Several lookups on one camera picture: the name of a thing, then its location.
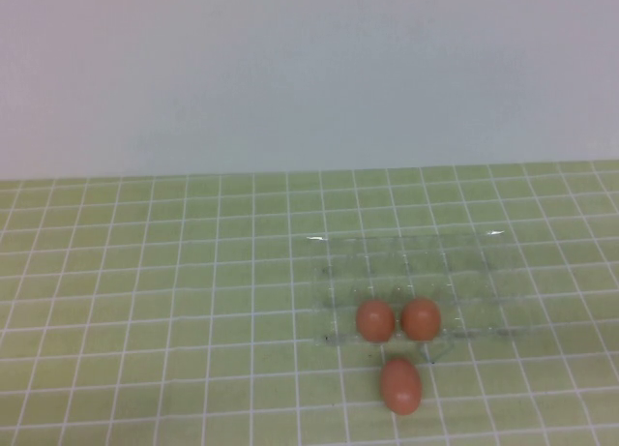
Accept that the brown egg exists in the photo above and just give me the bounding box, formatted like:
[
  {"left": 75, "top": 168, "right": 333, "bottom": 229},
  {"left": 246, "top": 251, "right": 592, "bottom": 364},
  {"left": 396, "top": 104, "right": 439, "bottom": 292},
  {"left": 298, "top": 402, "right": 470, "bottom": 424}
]
[
  {"left": 400, "top": 296, "right": 442, "bottom": 342},
  {"left": 379, "top": 357, "right": 423, "bottom": 416},
  {"left": 355, "top": 299, "right": 397, "bottom": 343}
]

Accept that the clear plastic egg tray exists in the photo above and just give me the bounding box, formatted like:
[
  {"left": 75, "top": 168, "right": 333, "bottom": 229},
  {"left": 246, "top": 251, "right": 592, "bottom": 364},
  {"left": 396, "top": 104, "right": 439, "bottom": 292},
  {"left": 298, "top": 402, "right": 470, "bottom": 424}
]
[{"left": 306, "top": 229, "right": 533, "bottom": 366}]

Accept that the green checked tablecloth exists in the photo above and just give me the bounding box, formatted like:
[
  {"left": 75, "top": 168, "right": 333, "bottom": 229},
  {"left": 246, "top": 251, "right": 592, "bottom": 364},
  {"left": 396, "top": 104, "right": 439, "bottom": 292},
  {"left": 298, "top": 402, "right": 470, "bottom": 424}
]
[{"left": 0, "top": 159, "right": 619, "bottom": 446}]

